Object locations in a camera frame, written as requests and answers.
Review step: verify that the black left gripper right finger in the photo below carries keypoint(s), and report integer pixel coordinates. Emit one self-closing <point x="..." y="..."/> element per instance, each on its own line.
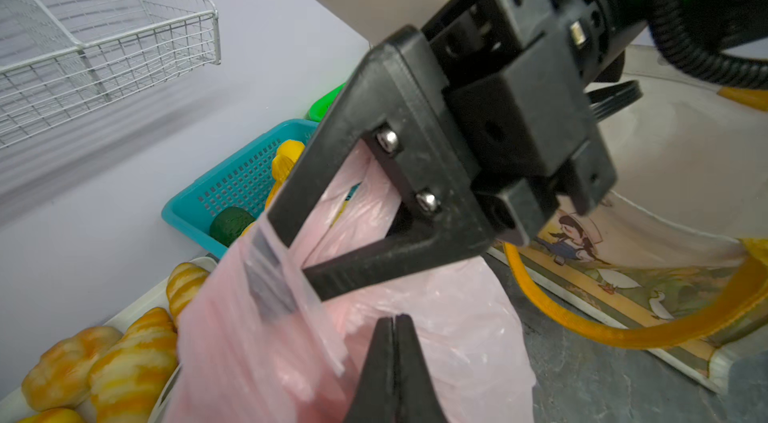
<point x="416" y="399"/>

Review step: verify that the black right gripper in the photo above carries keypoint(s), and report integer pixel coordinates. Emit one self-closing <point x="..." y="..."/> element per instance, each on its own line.
<point x="518" y="72"/>

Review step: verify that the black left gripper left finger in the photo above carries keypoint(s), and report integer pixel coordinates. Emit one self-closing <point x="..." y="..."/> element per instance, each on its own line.
<point x="374" y="399"/>

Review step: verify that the pink plastic grocery bag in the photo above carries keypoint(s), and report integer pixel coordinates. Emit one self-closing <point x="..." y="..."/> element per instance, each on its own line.
<point x="256" y="344"/>

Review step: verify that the white canvas tote bag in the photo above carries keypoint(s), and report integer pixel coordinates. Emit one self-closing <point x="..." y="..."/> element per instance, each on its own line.
<point x="674" y="260"/>

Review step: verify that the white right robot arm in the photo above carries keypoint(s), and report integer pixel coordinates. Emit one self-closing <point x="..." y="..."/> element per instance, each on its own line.
<point x="482" y="120"/>

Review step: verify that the green plastic basket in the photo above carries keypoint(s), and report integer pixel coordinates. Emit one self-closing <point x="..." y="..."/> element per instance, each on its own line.
<point x="319" y="109"/>

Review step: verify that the loose yellow banana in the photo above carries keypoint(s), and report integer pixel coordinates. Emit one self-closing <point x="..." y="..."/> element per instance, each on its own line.
<point x="287" y="155"/>

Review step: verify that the teal plastic basket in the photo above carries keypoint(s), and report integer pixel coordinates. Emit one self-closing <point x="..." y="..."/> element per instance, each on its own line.
<point x="242" y="180"/>

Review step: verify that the dark green avocado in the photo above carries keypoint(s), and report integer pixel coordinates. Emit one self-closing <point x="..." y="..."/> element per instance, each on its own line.
<point x="229" y="224"/>

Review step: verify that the striped croissant bread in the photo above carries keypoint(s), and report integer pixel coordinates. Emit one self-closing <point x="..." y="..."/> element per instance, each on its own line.
<point x="128" y="380"/>
<point x="56" y="415"/>
<point x="183" y="285"/>

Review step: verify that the round bread roll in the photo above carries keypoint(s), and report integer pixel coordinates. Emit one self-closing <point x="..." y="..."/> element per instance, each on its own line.
<point x="60" y="378"/>

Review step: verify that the white wire wall basket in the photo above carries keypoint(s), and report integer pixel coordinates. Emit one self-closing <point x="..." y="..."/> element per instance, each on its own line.
<point x="64" y="59"/>

